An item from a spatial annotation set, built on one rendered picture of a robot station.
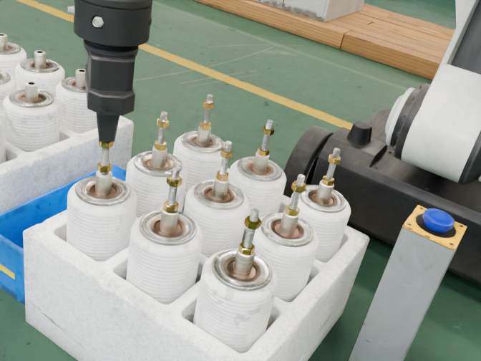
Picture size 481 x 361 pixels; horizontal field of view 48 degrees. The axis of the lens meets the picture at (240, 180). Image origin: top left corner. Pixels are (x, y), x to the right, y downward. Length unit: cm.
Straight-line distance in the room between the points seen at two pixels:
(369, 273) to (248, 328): 53
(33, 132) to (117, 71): 40
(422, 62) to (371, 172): 150
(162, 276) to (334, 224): 28
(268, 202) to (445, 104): 34
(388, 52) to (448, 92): 167
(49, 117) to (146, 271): 41
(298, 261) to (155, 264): 19
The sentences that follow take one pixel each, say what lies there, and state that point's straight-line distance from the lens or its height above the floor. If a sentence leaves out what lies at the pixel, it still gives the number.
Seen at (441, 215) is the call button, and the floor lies 33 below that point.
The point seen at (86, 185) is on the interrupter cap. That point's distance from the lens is 79.
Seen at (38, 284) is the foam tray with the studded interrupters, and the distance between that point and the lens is 86.
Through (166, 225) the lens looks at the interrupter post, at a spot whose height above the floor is 26.
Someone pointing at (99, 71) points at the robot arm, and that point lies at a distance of 66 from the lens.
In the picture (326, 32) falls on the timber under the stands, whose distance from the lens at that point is 272.
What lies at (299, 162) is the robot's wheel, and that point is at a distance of 118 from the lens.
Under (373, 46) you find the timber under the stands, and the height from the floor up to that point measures 6.
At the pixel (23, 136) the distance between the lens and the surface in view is 103.
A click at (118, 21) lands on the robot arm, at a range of 64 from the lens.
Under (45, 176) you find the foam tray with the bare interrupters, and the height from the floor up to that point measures 14.
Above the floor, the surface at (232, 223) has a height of 23.
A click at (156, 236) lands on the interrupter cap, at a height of 25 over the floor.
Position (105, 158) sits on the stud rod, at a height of 31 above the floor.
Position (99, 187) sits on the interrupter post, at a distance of 77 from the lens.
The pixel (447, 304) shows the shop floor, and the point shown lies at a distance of 118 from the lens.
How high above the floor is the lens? 68
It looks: 30 degrees down
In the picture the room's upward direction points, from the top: 12 degrees clockwise
